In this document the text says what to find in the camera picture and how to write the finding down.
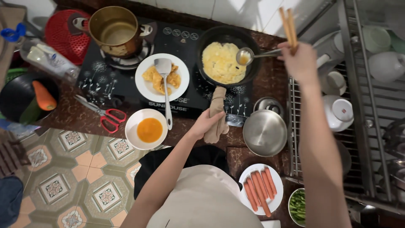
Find person's right hand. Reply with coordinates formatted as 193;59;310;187
277;41;319;87

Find person's left hand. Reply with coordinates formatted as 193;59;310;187
189;109;227;140

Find wooden chopstick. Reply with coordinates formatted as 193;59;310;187
287;8;299;56
278;7;296;55

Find black frying pan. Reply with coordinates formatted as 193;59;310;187
196;25;262;88

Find metal ladle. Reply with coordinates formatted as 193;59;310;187
236;47;283;66

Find beige cloth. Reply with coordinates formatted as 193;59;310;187
203;86;230;144

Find stainless steel lid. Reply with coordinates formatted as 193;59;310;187
253;97;285;119

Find yellow omelette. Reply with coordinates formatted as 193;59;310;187
202;42;247;85

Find black glass gas stove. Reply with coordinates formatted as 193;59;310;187
76;17;254;128

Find metal dish rack with dishes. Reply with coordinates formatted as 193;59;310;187
286;0;405;217

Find metal spatula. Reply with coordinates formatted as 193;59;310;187
154;58;173;130

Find white plate of sausages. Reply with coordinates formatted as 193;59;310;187
239;163;284;216

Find fried egg pieces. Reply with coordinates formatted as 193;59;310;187
142;63;182;96

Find row of red sausages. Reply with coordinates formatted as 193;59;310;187
243;167;278;218

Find white plate with fried egg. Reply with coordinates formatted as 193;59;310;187
135;53;190;103

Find bowl of green beans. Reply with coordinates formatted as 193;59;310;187
288;188;306;227

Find person's black shirt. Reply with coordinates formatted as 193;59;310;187
133;145;243;200

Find white bowl of beaten egg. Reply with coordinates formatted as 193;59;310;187
125;109;168;151

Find brass pot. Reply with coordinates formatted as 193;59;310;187
68;6;154;59

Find person's beige apron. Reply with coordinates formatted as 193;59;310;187
146;164;265;228

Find red plastic basket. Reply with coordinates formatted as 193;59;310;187
45;9;93;66

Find clear plastic bottle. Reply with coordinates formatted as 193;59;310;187
19;38;81;84

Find orange carrot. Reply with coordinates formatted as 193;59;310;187
32;80;58;111

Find green cucumber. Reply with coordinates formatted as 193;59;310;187
19;96;42;125

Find green plastic basket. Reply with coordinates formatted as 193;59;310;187
4;67;30;83

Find black bowl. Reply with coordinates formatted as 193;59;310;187
0;73;61;124

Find beige board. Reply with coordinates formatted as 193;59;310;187
0;6;28;91

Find brown floor mat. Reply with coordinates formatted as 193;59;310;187
0;139;31;178

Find blue cloth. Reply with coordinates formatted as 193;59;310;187
0;176;24;228

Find red-handled scissors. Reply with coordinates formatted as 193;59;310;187
74;94;127;134

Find blue plastic handle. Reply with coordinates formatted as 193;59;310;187
0;23;27;43

